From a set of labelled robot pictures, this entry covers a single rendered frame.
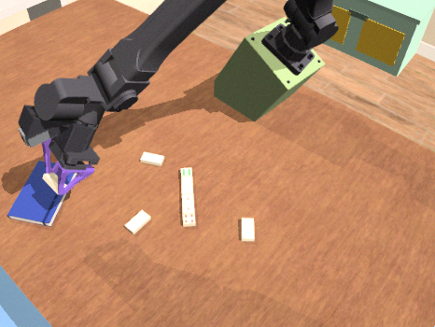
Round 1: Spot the blue notebook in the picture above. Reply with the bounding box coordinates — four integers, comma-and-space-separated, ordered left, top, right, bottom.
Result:
7, 161, 67, 226

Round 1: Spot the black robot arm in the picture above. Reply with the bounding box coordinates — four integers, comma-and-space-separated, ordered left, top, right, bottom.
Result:
18, 0, 339, 152

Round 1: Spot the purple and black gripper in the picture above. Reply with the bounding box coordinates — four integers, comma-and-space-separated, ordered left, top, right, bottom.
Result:
42, 123, 100, 195

